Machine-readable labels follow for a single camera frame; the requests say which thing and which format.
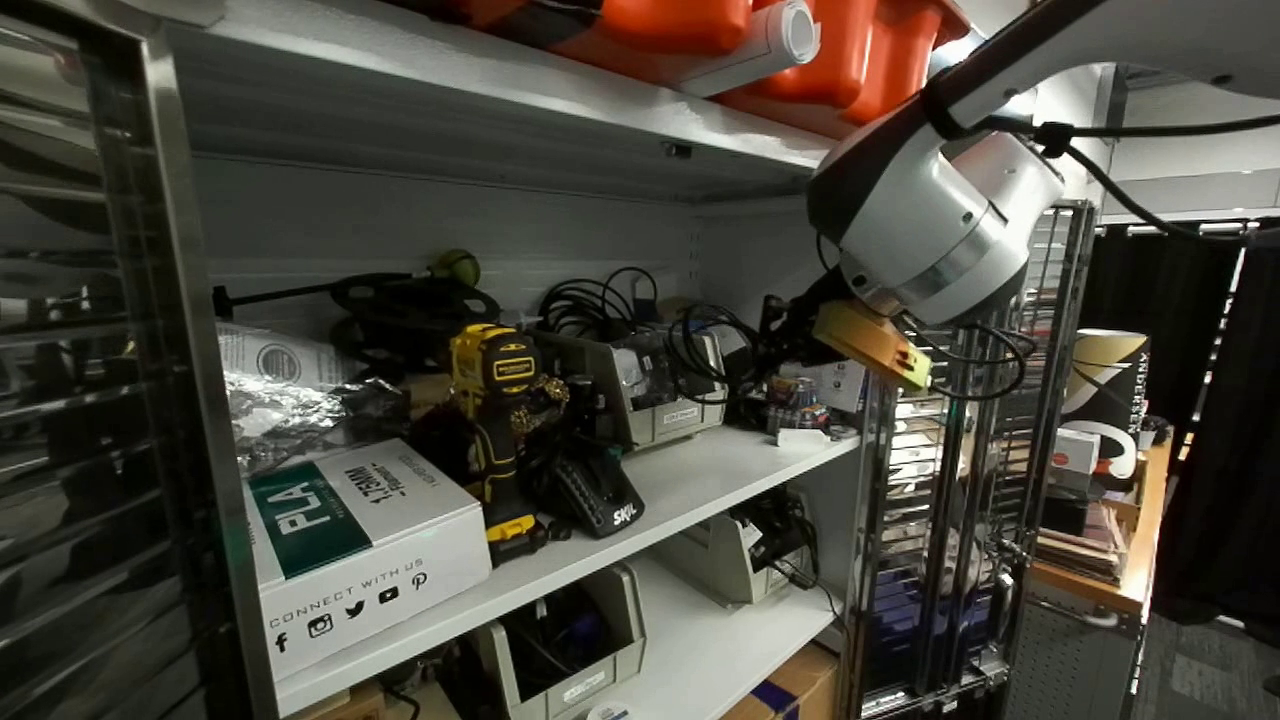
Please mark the black battery charger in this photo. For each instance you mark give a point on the black battery charger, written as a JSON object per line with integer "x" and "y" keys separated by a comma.
{"x": 595, "y": 490}

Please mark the white rolled tube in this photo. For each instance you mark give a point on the white rolled tube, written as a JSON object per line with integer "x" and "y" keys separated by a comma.
{"x": 760, "y": 46}

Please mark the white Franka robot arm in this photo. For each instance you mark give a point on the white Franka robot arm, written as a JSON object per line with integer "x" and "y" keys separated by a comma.
{"x": 934, "y": 224}

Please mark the white bowl lamp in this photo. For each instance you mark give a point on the white bowl lamp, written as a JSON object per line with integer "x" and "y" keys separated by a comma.
{"x": 1106, "y": 354}

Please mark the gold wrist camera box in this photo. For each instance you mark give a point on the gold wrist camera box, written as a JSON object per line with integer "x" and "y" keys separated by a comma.
{"x": 872, "y": 341}

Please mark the white round appliance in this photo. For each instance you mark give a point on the white round appliance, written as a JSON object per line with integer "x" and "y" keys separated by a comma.
{"x": 1087, "y": 444}

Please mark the grey bin with dark parts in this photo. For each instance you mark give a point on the grey bin with dark parts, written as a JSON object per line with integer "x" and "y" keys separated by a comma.
{"x": 587, "y": 680}

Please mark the white bin with black gear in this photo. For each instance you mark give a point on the white bin with black gear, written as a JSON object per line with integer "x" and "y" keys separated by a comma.
{"x": 704, "y": 561}

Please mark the orange plastic case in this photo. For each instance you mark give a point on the orange plastic case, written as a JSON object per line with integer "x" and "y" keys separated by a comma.
{"x": 866, "y": 65}
{"x": 665, "y": 20}

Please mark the grey steel shelf cabinet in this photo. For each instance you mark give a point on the grey steel shelf cabinet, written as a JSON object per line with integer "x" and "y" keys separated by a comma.
{"x": 694, "y": 484}

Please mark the clear plastic parts bag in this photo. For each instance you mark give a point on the clear plastic parts bag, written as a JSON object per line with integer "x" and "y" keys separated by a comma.
{"x": 287, "y": 400}

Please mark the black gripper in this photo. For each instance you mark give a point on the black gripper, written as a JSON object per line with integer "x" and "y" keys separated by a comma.
{"x": 806, "y": 324}

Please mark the wooden side table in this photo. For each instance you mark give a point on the wooden side table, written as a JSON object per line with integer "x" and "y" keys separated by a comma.
{"x": 1140, "y": 561}

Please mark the white PLA filament box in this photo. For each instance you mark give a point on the white PLA filament box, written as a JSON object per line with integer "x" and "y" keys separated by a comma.
{"x": 385, "y": 534}

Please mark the cardboard box blue print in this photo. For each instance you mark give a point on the cardboard box blue print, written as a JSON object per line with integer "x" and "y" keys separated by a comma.
{"x": 800, "y": 687}

